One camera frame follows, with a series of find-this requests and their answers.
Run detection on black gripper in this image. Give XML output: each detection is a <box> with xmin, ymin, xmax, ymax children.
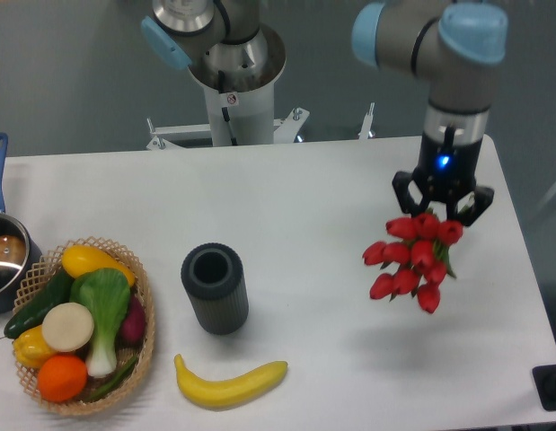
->
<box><xmin>392</xmin><ymin>135</ymin><xmax>494</xmax><ymax>226</ymax></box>

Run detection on red tulip bouquet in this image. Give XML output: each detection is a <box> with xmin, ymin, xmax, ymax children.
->
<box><xmin>362</xmin><ymin>212</ymin><xmax>463</xmax><ymax>314</ymax></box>

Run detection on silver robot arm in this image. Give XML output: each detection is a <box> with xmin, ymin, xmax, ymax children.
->
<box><xmin>141</xmin><ymin>1</ymin><xmax>508</xmax><ymax>226</ymax></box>

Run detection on black device at table edge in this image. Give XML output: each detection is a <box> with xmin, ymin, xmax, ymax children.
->
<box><xmin>532</xmin><ymin>365</ymin><xmax>556</xmax><ymax>411</ymax></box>

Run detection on dark grey ribbed vase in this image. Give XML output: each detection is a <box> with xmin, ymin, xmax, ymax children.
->
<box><xmin>181</xmin><ymin>242</ymin><xmax>249</xmax><ymax>335</ymax></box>

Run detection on yellow banana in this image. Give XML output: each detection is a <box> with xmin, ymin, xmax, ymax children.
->
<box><xmin>173</xmin><ymin>354</ymin><xmax>288</xmax><ymax>409</ymax></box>

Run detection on purple sweet potato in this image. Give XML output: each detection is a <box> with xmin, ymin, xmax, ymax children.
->
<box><xmin>119</xmin><ymin>295</ymin><xmax>146</xmax><ymax>346</ymax></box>

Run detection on green bok choy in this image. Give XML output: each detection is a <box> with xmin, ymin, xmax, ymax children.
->
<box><xmin>70</xmin><ymin>268</ymin><xmax>130</xmax><ymax>378</ymax></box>

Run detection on yellow squash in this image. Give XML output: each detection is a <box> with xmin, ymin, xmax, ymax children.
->
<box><xmin>61</xmin><ymin>244</ymin><xmax>136</xmax><ymax>287</ymax></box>

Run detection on woven wicker basket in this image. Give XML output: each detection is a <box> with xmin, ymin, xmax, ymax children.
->
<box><xmin>13</xmin><ymin>237</ymin><xmax>155</xmax><ymax>416</ymax></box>

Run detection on green bean pod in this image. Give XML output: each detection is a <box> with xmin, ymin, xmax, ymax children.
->
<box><xmin>84</xmin><ymin>356</ymin><xmax>138</xmax><ymax>402</ymax></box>

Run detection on green cucumber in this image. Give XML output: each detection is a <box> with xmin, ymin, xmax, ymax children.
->
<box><xmin>4</xmin><ymin>269</ymin><xmax>74</xmax><ymax>339</ymax></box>

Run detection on orange fruit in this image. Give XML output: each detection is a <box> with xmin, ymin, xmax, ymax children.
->
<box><xmin>37</xmin><ymin>355</ymin><xmax>88</xmax><ymax>402</ymax></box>

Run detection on yellow bell pepper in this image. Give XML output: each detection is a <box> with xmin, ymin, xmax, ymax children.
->
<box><xmin>13</xmin><ymin>325</ymin><xmax>57</xmax><ymax>369</ymax></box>

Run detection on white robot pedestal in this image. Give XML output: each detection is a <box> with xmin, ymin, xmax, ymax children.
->
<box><xmin>190</xmin><ymin>66</ymin><xmax>285</xmax><ymax>146</ymax></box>

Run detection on white metal base frame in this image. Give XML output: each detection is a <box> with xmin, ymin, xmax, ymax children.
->
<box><xmin>146</xmin><ymin>101</ymin><xmax>376</xmax><ymax>151</ymax></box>

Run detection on blue handled saucepan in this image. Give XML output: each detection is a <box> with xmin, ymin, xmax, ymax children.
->
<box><xmin>0</xmin><ymin>132</ymin><xmax>41</xmax><ymax>314</ymax></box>

